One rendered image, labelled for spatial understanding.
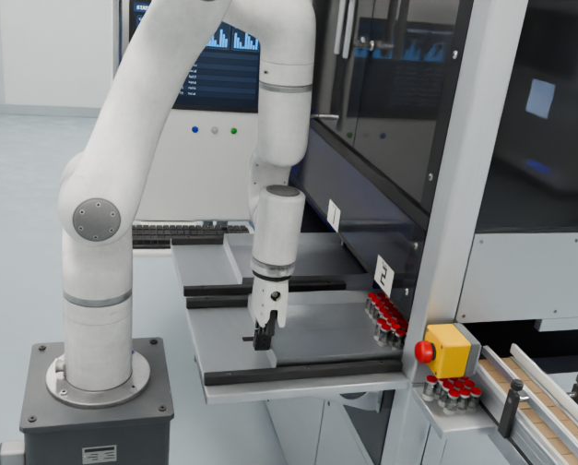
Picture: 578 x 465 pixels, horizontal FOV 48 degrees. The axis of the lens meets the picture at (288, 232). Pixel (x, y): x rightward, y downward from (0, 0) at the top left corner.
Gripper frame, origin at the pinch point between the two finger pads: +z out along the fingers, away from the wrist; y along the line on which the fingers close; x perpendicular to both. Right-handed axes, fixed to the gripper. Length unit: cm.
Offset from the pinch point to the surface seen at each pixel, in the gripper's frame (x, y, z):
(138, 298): 10, 183, 93
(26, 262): 66, 226, 94
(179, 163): 7, 89, -7
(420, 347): -23.9, -18.6, -9.6
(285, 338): -6.9, 6.1, 3.7
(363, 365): -19.1, -7.9, 1.5
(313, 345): -12.3, 2.8, 3.5
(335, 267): -29.1, 38.6, 2.9
